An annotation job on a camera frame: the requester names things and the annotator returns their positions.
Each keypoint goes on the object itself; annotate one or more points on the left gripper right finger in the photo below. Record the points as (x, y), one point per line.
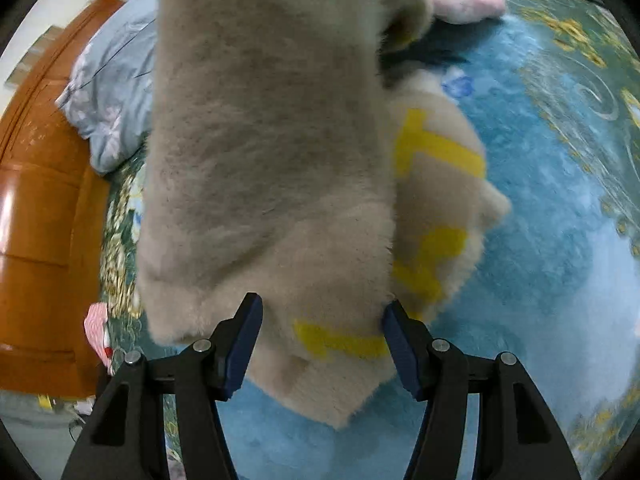
(517, 435)

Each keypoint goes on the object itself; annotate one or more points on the beige fuzzy sweater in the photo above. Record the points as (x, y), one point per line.
(282, 161)

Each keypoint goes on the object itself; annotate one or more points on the grey-blue floral quilt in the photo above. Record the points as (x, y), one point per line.
(109, 95)

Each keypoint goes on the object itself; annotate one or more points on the orange wooden headboard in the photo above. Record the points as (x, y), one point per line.
(53, 207)

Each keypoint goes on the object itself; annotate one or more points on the teal floral bed blanket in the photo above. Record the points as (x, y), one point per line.
(553, 91)

